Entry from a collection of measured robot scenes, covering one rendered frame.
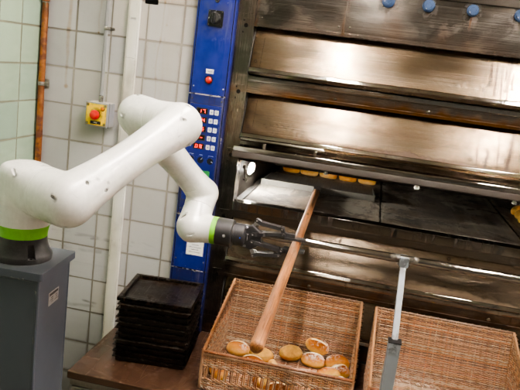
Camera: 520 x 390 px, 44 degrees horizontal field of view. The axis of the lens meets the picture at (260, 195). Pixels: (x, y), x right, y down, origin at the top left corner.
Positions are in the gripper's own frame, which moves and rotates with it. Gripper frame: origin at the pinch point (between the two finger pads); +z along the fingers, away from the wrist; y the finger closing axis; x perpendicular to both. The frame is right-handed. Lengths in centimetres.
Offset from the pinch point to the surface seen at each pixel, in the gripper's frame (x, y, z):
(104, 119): -48, -25, -89
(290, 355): -38, 57, 2
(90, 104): -48, -30, -95
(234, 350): -35, 58, -20
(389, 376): 7, 36, 37
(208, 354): -6, 48, -25
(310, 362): -37, 58, 10
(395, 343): 7.0, 24.3, 36.5
